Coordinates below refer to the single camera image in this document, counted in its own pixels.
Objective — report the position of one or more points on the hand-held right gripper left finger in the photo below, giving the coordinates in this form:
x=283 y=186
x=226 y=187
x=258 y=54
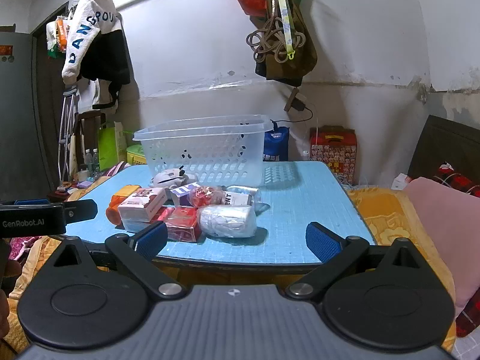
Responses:
x=150 y=238

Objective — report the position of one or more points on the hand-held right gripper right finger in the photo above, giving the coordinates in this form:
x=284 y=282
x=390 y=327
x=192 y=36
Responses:
x=322 y=242

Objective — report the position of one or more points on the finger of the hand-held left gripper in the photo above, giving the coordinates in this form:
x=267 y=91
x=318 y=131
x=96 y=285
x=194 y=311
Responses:
x=80 y=210

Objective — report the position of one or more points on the orange bottle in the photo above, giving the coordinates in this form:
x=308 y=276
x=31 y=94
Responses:
x=114 y=210

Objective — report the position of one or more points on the pink white box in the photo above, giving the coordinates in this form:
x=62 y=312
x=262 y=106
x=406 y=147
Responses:
x=140 y=202

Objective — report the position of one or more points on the purple box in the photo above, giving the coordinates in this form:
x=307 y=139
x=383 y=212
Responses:
x=180 y=192

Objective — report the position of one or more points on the white plush toy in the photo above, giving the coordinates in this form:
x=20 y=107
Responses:
x=168 y=178

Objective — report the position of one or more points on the red ball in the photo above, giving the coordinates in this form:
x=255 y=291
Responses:
x=204 y=196

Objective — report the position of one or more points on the white roll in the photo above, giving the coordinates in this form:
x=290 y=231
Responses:
x=225 y=221

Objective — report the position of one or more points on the clear plastic basket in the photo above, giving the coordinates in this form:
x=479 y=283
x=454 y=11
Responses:
x=210 y=150

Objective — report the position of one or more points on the person's left hand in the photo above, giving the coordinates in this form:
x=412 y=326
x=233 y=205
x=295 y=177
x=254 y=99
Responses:
x=9 y=268

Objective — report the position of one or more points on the green paper bag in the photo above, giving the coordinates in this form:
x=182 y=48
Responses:
x=108 y=146

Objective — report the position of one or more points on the green plastic container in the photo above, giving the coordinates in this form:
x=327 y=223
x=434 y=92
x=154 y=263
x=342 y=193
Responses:
x=135 y=154

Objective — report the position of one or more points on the metal crutches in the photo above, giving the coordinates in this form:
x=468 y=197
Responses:
x=66 y=131

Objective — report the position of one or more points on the wooden chair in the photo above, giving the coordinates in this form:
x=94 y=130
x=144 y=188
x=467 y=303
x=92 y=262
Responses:
x=90 y=123

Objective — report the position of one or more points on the red gift box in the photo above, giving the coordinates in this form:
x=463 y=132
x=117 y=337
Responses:
x=333 y=153

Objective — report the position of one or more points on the small white carton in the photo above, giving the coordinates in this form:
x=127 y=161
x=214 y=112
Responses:
x=400 y=182

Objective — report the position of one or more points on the grey refrigerator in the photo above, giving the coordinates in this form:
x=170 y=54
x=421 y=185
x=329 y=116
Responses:
x=15 y=120

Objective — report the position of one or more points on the blue tote bag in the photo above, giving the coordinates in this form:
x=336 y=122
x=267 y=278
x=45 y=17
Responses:
x=275 y=142

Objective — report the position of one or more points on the pink pillow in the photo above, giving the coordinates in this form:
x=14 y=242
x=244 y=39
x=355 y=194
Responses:
x=442 y=225

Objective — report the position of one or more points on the red black cloth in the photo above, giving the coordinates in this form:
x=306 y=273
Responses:
x=459 y=180

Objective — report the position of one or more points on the black hanging garment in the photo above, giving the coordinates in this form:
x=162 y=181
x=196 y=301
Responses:
x=108 y=56

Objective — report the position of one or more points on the dark wooden headboard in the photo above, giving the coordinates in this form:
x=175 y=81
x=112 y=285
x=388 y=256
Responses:
x=450 y=142

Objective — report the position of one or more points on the white orange hanging bag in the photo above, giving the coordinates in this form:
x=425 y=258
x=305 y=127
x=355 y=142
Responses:
x=56 y=37

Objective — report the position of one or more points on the white lettered sweater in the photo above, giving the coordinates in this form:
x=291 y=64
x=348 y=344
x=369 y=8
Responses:
x=88 y=22

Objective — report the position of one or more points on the olive hanging bag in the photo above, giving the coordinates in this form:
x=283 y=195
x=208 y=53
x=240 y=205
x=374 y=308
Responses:
x=302 y=50

